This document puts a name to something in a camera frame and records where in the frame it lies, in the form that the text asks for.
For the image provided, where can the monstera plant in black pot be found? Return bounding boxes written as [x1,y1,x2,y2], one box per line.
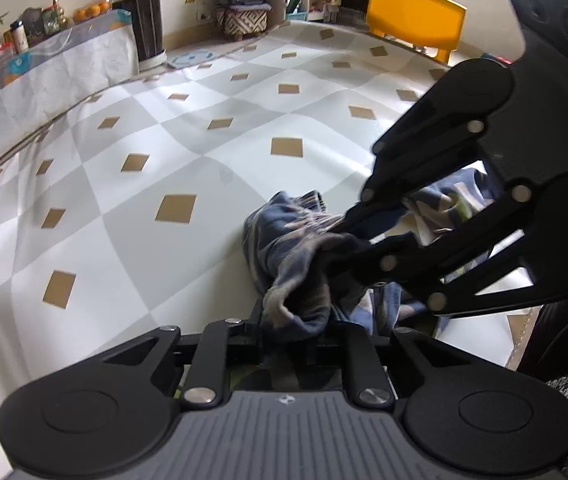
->
[90,0,168,72]

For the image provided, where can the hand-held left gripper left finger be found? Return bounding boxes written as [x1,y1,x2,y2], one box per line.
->
[103,305,265,407]

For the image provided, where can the golden bottle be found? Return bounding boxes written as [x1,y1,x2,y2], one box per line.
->
[49,0,69,31]

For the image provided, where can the blue letter-print pants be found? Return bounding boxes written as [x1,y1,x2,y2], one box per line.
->
[179,167,502,396]

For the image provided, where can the side table with patterned tablecloth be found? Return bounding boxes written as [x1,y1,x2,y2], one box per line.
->
[0,7,141,188]

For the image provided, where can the patterned woven basket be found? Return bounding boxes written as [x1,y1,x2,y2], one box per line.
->
[215,4,271,42]

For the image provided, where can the yellow plastic chair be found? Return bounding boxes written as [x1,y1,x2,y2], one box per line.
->
[365,0,468,65]

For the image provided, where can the round pale blue scale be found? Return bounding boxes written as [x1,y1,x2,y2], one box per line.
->
[166,48,216,69]

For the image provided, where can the wire rack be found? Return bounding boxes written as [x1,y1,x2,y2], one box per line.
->
[323,6,371,27]

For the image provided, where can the white thermos bottle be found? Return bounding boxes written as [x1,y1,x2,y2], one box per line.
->
[11,20,30,54]

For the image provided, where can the grey picture frame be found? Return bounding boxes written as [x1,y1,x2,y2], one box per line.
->
[22,7,45,45]

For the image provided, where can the grey white checkered mat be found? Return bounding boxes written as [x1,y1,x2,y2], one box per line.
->
[0,22,540,480]

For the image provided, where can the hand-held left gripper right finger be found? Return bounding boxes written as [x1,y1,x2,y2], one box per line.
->
[309,325,465,407]

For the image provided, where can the tray of oranges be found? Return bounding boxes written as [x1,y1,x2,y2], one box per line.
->
[70,1,113,24]

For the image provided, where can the green glass jar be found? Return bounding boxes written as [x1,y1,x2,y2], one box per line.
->
[40,9,61,35]

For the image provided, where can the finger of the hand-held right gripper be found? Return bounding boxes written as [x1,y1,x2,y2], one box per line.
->
[321,182,540,317]
[336,59,515,233]

